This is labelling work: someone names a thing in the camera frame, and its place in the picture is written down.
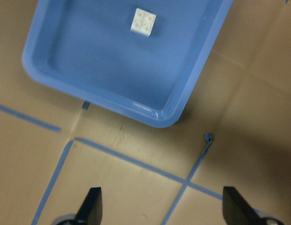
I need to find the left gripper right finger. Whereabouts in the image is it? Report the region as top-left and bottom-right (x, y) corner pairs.
(222, 186), (264, 225)

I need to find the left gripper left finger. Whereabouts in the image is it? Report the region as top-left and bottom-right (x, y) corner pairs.
(74, 187), (103, 225)

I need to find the white block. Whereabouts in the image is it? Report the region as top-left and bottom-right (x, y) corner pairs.
(130, 8), (157, 37)

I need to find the blue plastic tray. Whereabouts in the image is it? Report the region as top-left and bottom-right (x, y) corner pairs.
(22, 0), (232, 128)

